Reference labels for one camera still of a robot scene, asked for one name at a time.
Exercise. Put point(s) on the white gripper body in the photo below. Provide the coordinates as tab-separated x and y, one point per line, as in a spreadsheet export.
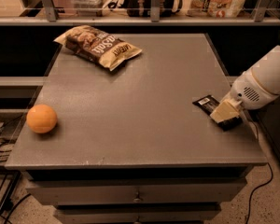
246	90

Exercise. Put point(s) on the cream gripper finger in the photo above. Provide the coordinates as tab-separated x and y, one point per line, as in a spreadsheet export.
227	109

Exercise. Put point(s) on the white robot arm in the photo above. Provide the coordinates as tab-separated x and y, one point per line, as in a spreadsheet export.
266	72

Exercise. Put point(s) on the printed snack bag on shelf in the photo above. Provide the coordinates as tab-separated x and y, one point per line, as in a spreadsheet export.
215	8

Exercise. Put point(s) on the grey drawer cabinet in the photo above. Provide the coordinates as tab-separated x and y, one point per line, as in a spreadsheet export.
131	146

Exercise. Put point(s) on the black bag on shelf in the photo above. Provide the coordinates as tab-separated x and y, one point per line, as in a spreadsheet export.
142	8

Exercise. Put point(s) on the brown chip bag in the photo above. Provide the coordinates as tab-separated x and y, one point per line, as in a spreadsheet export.
98	46

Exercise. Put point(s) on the orange fruit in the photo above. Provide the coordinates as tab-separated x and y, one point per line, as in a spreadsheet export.
41	118

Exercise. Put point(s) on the grey metal shelf rail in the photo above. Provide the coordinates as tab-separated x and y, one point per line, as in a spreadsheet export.
61	12

